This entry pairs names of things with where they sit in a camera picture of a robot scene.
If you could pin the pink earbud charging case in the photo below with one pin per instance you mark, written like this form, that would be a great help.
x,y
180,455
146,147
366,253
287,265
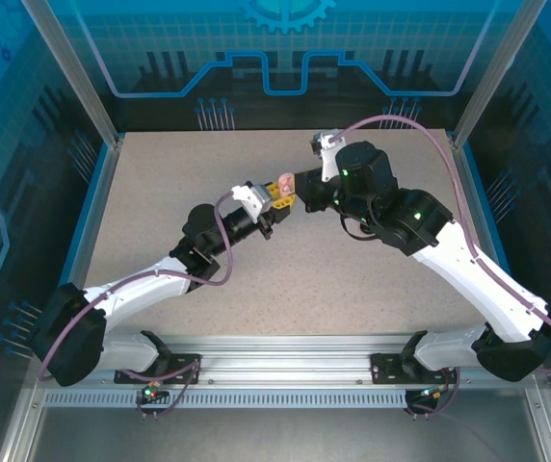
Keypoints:
x,y
284,179

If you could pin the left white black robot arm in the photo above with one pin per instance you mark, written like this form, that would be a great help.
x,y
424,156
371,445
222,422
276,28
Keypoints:
x,y
136,289

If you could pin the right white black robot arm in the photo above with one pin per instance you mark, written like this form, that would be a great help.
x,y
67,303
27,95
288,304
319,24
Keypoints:
x,y
473,279

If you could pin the blue table side trim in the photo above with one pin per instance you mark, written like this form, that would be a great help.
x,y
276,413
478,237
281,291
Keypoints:
x,y
479,192
95,192

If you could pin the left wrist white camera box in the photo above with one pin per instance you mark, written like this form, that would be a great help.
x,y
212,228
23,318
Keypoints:
x,y
249,197

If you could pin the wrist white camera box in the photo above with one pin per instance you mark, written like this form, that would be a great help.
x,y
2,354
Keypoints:
x,y
249,197
326,149

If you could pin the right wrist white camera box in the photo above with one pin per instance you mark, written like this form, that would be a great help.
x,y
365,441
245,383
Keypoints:
x,y
326,149

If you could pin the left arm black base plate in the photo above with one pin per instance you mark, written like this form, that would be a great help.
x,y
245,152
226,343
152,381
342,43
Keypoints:
x,y
189,373

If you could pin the aluminium mounting rail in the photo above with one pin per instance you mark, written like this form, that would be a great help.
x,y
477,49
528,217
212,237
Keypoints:
x,y
285,356

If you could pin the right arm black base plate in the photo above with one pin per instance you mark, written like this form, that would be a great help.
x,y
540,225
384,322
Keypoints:
x,y
384,370

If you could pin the aluminium frame post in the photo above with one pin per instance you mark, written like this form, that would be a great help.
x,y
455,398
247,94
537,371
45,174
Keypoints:
x,y
77,72
497,72

